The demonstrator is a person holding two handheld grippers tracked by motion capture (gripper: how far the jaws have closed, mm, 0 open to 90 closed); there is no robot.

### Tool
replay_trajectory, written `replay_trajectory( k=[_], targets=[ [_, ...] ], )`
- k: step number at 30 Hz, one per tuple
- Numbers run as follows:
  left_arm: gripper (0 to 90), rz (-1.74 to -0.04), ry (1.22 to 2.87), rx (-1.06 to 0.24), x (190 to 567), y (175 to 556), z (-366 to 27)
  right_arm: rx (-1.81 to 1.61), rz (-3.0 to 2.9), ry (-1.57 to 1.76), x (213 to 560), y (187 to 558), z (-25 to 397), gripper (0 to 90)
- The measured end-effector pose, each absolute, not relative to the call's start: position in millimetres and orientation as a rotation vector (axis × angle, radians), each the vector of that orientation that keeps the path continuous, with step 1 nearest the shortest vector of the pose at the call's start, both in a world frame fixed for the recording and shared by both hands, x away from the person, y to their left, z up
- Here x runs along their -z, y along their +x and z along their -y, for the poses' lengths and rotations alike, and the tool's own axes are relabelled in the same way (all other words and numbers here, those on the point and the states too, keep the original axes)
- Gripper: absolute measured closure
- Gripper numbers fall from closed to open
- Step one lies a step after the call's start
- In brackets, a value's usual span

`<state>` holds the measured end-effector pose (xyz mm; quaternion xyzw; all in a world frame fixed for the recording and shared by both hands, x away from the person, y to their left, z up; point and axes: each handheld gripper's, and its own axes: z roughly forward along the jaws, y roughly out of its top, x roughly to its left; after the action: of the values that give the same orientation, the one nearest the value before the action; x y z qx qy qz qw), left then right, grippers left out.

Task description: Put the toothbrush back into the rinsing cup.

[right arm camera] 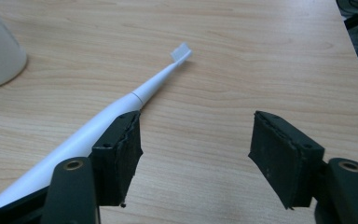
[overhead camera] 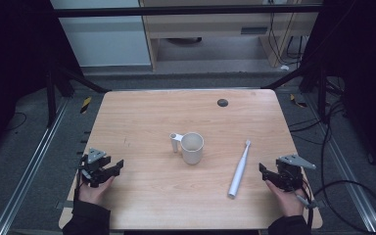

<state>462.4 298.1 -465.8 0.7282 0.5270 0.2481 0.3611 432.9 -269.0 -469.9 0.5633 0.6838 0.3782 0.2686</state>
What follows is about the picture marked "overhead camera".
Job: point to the person's right hand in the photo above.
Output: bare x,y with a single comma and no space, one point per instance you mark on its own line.
287,204

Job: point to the light wooden desk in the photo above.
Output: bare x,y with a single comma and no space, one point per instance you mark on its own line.
209,24

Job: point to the person's left hand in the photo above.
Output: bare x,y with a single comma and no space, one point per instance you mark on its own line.
93,193

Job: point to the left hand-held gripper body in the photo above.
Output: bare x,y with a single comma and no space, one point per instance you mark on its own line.
94,166

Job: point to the black diagonal frame brace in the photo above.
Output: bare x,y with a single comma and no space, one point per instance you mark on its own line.
81,78
287,76

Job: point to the black curtain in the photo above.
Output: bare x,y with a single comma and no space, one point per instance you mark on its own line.
362,65
16,65

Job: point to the grey tape piece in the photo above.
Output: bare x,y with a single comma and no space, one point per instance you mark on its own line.
64,204

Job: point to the white cabinet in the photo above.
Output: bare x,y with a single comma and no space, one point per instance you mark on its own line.
104,36

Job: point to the white electric toothbrush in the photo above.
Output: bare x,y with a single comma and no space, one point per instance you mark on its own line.
239,171

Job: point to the black horizontal frame bar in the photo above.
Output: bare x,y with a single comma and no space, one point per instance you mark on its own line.
182,11

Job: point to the small white floor object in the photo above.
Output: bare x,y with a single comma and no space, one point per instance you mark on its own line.
284,68

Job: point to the yellow and black tape strip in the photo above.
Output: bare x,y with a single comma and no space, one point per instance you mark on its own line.
297,102
85,105

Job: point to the black upright frame post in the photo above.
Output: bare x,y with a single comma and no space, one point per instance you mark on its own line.
51,98
322,94

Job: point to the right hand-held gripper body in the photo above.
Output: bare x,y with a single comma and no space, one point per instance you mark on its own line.
290,173

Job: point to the dark round table grommet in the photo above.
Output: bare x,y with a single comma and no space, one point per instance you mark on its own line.
222,103

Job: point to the aluminium floor rail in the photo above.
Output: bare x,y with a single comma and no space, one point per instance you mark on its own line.
29,169
349,169

